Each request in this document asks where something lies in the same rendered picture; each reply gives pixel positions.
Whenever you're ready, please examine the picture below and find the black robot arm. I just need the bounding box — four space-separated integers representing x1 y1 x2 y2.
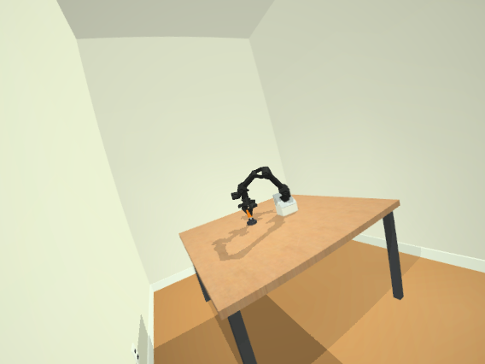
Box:
231 167 291 203

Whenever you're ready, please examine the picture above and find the dark grey round pedestal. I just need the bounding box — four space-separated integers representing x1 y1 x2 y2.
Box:
247 217 257 226

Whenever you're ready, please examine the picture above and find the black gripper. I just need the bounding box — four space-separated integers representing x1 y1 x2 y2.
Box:
238 197 258 216

